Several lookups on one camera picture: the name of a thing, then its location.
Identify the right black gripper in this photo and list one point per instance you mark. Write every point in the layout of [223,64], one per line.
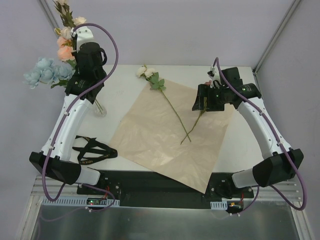
[208,97]

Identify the white rose stem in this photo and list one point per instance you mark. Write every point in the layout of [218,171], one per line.
[158,84]

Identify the orange wrapping paper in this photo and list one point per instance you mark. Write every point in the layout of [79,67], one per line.
[150,135]

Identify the black ribbon gold lettering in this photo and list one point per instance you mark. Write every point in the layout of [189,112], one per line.
[94,151]

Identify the peach rose stem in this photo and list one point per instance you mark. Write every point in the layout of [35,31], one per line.
[65,46]

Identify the cream rose stem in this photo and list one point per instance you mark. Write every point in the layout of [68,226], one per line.
[66,16]

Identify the blue flower stem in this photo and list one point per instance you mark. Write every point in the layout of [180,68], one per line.
[47,72]

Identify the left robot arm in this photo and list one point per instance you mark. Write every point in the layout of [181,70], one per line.
[54,159]

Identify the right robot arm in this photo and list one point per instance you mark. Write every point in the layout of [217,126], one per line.
[280,160]

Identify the clear glass vase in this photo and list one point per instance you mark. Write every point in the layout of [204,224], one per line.
[99,110]

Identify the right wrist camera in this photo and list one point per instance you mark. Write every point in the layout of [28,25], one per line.
[214,76]

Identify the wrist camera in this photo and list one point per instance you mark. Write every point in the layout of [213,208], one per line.
[214,76]
[81,36]

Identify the right aluminium frame post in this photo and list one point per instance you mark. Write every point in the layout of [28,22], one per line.
[277,34]

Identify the aluminium frame post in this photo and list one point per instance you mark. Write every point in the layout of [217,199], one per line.
[277,34]
[53,16]

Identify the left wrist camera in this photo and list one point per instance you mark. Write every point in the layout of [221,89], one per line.
[81,36]

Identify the front aluminium rail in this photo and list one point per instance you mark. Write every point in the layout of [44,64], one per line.
[287,188]

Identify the left aluminium frame post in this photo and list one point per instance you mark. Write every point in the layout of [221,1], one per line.
[53,16]

